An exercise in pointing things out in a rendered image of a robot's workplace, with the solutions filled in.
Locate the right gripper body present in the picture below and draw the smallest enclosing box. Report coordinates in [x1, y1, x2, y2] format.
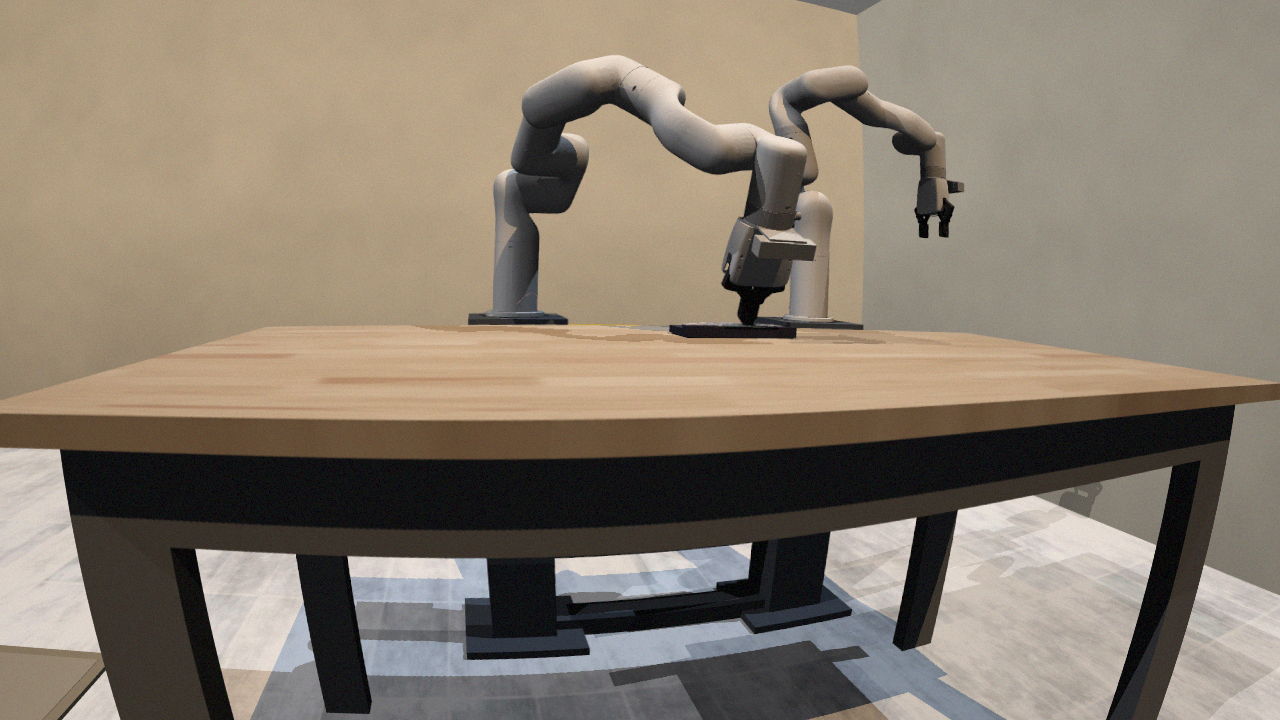
[722, 217, 794, 288]

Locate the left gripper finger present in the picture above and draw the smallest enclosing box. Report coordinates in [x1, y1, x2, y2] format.
[937, 199, 954, 238]
[914, 208, 931, 238]

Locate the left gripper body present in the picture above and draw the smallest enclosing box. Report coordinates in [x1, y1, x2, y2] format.
[916, 176, 948, 217]

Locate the dark grey keyboard case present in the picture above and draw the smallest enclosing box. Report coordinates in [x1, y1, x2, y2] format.
[669, 322, 797, 340]

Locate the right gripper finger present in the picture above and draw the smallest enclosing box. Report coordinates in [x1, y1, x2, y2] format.
[749, 286, 785, 325]
[721, 266, 754, 325]

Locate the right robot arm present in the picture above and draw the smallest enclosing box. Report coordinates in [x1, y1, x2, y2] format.
[486, 55, 817, 318]

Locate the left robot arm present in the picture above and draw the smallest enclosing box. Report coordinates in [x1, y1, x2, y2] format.
[769, 65, 946, 323]

